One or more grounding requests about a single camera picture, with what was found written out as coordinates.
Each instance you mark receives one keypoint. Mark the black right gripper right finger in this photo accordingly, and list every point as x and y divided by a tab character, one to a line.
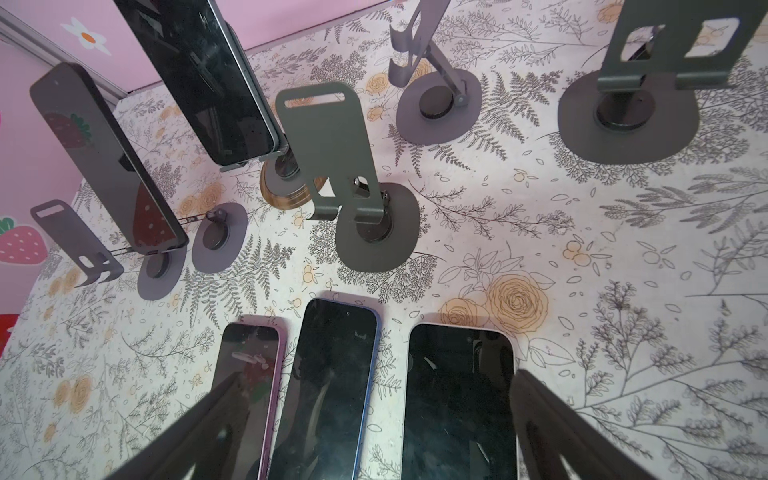
551	434

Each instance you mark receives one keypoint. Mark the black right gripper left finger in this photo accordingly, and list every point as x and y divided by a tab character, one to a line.
204	442

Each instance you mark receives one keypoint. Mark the silver-edged black phone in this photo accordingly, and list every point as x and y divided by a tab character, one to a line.
458	422

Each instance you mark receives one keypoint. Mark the pink-edged black phone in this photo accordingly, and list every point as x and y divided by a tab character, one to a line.
253	347

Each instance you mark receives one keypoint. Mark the blue-edged black phone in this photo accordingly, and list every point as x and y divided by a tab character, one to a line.
321	427

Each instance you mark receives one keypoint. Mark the tall black phone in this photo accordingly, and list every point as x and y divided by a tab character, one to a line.
201	62

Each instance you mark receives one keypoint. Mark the dark grey round stand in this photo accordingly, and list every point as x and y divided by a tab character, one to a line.
640	107

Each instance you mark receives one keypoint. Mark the grey folding stand rear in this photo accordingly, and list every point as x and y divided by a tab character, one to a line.
439	103

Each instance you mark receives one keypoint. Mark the aluminium left corner post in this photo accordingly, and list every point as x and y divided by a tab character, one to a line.
16	32

